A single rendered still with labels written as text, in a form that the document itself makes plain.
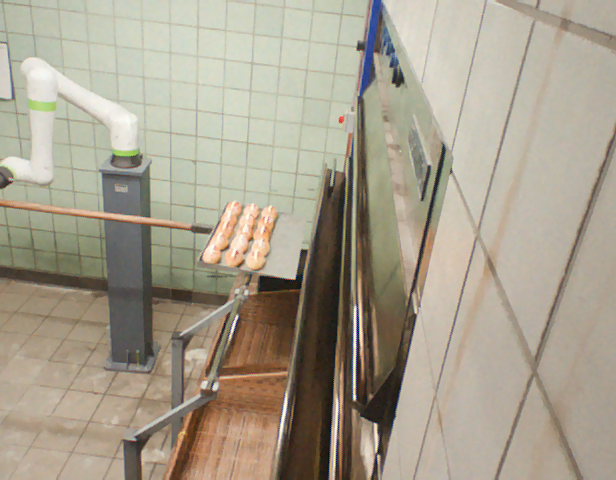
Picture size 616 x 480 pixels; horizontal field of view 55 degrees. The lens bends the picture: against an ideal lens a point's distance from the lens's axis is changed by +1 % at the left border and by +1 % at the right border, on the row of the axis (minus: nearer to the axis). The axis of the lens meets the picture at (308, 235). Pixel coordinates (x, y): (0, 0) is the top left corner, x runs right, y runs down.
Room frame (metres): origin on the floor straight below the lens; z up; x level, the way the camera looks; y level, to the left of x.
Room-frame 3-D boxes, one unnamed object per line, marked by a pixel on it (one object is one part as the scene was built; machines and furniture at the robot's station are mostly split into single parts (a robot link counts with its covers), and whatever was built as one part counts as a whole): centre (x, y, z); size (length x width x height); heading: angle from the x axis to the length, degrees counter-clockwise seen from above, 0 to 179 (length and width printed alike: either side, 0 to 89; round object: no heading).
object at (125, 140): (2.71, 0.94, 1.36); 0.16 x 0.13 x 0.19; 35
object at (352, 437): (1.50, -0.16, 1.54); 1.79 x 0.11 x 0.19; 179
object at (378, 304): (1.50, -0.16, 1.80); 1.79 x 0.11 x 0.19; 179
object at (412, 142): (1.50, -0.18, 1.99); 1.80 x 0.08 x 0.21; 179
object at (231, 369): (2.07, 0.10, 0.72); 0.56 x 0.49 x 0.28; 178
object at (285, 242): (2.10, 0.20, 1.19); 0.55 x 0.36 x 0.03; 179
